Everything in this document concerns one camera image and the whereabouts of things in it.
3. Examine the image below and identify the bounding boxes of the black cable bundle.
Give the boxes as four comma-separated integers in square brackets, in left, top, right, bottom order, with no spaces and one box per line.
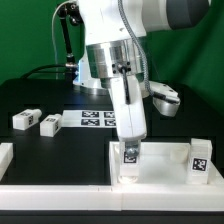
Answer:
[19,63,76,80]

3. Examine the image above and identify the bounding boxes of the white U-shaped obstacle fence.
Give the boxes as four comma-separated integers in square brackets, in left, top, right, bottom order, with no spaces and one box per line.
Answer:
[0,142,224,212]

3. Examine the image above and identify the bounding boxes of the white marker base plate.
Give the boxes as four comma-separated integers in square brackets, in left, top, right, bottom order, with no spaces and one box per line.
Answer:
[62,110,116,128]

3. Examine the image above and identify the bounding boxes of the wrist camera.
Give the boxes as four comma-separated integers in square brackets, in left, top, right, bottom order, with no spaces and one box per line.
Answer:
[150,81,181,117]

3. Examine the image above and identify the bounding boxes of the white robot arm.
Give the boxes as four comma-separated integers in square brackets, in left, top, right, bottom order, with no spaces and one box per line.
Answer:
[75,0,211,157]

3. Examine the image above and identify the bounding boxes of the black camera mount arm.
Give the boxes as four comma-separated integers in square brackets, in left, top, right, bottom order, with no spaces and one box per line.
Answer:
[57,3,83,82]

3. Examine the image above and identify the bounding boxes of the white square table top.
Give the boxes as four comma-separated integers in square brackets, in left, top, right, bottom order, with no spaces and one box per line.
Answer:
[109,142,224,186]

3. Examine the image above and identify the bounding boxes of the white cable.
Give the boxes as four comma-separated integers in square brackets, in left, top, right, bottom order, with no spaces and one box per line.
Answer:
[51,0,78,80]

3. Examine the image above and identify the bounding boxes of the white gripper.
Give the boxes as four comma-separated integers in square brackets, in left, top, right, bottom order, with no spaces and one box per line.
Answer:
[110,76,147,157]

